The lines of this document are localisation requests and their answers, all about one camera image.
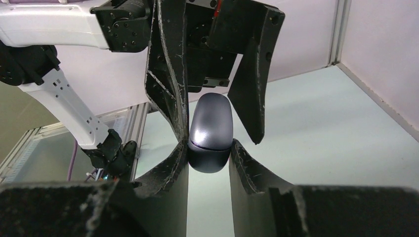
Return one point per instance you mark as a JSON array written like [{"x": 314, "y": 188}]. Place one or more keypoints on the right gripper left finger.
[{"x": 155, "y": 204}]

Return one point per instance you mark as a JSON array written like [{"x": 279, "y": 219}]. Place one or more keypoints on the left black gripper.
[{"x": 193, "y": 44}]

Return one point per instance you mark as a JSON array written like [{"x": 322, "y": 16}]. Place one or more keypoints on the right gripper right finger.
[{"x": 255, "y": 195}]

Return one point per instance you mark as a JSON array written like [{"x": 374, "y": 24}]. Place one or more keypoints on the purple earbud charging case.
[{"x": 211, "y": 133}]

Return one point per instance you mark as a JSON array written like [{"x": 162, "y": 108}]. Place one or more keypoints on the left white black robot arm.
[{"x": 30, "y": 31}]

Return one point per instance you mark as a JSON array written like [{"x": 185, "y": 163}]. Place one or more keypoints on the aluminium frame rail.
[{"x": 44, "y": 154}]

